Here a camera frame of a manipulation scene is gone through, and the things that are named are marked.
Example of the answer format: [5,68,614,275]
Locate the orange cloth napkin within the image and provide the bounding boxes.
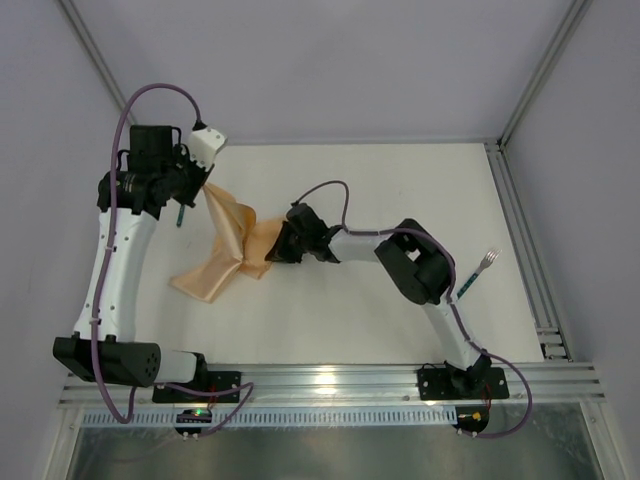
[169,183,284,303]

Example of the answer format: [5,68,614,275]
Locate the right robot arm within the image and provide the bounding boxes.
[265,203,492,398]

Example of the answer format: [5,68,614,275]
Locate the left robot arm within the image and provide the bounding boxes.
[53,122,226,387]

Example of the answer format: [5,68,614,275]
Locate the left small controller board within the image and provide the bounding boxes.
[174,408,212,437]

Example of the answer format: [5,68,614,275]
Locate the right small connector board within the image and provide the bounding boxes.
[453,406,490,436]

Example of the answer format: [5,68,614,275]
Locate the knife with green handle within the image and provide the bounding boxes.
[176,204,195,228]

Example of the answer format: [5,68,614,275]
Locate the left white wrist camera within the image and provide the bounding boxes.
[186,127,227,171]

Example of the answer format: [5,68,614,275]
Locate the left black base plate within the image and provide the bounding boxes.
[152,370,242,404]

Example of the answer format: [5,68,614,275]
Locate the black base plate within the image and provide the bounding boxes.
[416,364,510,401]
[152,370,242,404]

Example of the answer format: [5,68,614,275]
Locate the slotted grey cable duct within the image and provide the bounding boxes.
[80,405,458,429]

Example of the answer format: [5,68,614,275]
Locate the fork with green handle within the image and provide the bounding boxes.
[456,248,502,300]

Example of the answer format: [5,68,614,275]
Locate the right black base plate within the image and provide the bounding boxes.
[416,364,510,401]

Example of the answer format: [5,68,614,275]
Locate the left aluminium frame post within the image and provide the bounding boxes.
[54,0,127,113]

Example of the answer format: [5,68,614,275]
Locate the aluminium frame post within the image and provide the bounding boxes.
[54,0,127,113]
[497,0,592,148]

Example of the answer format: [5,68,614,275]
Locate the right side aluminium rail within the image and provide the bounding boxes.
[485,142,573,363]

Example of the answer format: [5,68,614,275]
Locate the aluminium rail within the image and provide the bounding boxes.
[485,142,573,363]
[58,363,606,405]

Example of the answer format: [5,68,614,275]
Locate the aluminium front rail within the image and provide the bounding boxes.
[58,363,606,405]

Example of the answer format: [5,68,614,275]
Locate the right aluminium frame post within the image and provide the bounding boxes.
[497,0,592,148]

